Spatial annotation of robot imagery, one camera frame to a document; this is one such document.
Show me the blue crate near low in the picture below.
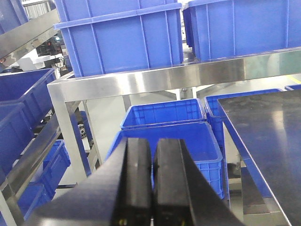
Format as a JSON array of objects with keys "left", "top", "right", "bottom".
[{"left": 105, "top": 122, "right": 224, "bottom": 199}]

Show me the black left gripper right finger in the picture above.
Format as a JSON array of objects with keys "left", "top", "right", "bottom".
[{"left": 154, "top": 140, "right": 243, "bottom": 226}]

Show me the blue crate low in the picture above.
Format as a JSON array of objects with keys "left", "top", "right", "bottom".
[
  {"left": 120, "top": 98, "right": 206, "bottom": 130},
  {"left": 105, "top": 122, "right": 224, "bottom": 199}
]

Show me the steel flow rack left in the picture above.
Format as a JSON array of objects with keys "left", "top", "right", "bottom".
[{"left": 0, "top": 9, "right": 60, "bottom": 226}]

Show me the stainless steel workbench frame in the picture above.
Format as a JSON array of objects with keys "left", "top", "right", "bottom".
[{"left": 48, "top": 47, "right": 301, "bottom": 182}]

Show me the blue crate top right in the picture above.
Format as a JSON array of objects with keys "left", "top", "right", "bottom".
[{"left": 182, "top": 0, "right": 301, "bottom": 61}]

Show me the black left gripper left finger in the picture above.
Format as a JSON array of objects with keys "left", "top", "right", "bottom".
[{"left": 24, "top": 138, "right": 152, "bottom": 226}]

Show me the blue crate top middle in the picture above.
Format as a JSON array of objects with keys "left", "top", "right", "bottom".
[{"left": 54, "top": 0, "right": 183, "bottom": 77}]

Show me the blue crate rack upper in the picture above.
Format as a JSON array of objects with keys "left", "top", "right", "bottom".
[{"left": 0, "top": 68, "right": 55, "bottom": 129}]

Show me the blue crate far low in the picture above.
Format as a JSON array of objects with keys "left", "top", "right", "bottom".
[{"left": 120, "top": 98, "right": 206, "bottom": 130}]

